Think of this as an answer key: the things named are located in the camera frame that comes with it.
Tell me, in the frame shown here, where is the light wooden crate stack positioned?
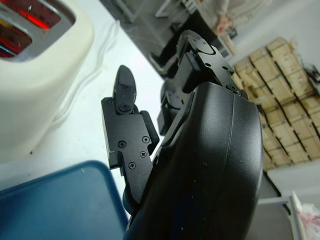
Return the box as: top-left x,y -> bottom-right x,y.
234,36 -> 320,171

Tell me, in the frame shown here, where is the dark blue plastic tray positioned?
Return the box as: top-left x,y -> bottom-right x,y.
0,159 -> 130,240

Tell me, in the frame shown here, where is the person in white shirt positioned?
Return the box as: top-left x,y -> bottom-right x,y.
149,0 -> 254,76

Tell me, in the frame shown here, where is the white toaster power cord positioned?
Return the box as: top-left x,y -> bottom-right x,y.
51,19 -> 121,127

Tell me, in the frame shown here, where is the white metal frame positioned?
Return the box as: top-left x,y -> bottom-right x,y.
257,191 -> 320,240

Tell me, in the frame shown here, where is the cream two-slot toaster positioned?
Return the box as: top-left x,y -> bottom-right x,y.
0,0 -> 95,165

